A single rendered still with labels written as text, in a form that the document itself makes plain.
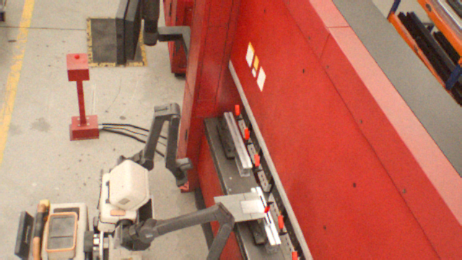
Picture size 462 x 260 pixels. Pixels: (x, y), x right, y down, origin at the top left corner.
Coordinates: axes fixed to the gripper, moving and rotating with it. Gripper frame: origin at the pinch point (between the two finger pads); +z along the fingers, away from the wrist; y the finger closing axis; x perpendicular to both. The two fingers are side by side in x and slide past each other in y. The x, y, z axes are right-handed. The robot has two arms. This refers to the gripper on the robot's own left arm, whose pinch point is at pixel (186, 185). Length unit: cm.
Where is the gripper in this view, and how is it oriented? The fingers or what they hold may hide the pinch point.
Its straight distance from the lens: 285.3
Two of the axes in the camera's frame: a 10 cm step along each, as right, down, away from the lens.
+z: 3.2, 6.1, 7.3
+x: -9.4, 3.2, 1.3
